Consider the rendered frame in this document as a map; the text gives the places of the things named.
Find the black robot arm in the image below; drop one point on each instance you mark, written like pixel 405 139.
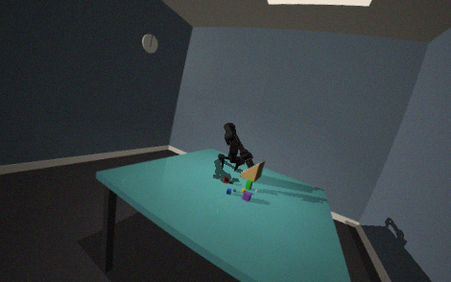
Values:
pixel 235 145

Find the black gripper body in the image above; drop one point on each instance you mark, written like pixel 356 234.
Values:
pixel 223 157

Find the purple block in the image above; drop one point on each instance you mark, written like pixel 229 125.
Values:
pixel 247 195

